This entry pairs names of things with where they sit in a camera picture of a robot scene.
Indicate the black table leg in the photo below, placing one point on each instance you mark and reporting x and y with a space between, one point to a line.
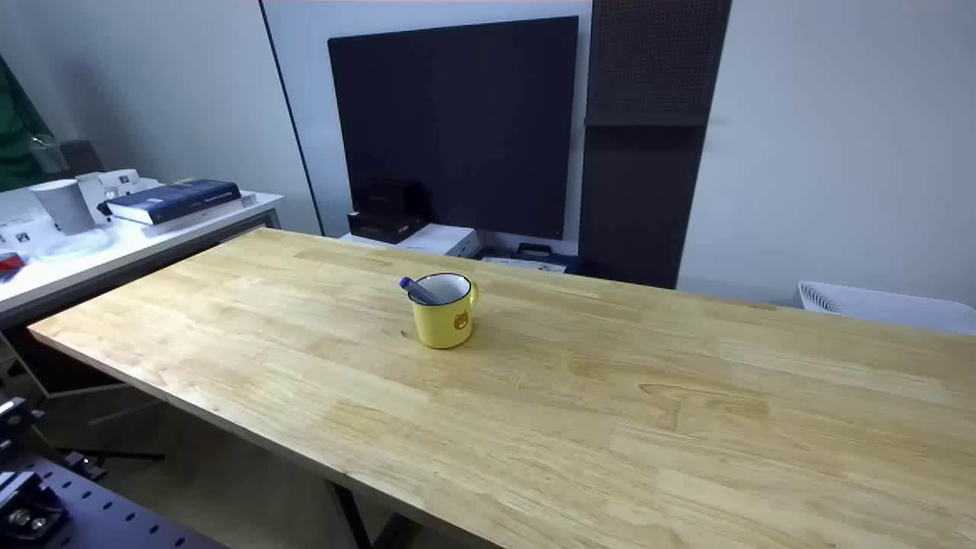
353 512

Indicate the black box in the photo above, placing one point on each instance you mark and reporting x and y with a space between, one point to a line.
386 216

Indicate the small red object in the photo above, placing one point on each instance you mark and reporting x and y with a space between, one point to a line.
6 266

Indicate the yellow enamel mug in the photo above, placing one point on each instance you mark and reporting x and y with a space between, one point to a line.
443 324

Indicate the black metal clamp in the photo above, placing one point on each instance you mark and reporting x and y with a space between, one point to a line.
24 507

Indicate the white flat box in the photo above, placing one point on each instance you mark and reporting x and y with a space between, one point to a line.
438 239

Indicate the white plain box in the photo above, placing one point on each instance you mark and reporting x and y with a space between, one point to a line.
62 201

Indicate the dark brown tall panel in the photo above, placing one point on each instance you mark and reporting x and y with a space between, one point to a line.
642 184

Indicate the green object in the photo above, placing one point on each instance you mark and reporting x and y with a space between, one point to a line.
17 141

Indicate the white side table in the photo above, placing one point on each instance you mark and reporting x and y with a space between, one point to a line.
101 259

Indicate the dark blue book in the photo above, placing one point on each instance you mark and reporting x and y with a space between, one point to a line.
170 198

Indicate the large black monitor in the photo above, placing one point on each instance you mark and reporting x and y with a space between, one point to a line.
458 123

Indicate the blue grey marker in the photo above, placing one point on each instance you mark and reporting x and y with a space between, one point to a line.
412 286

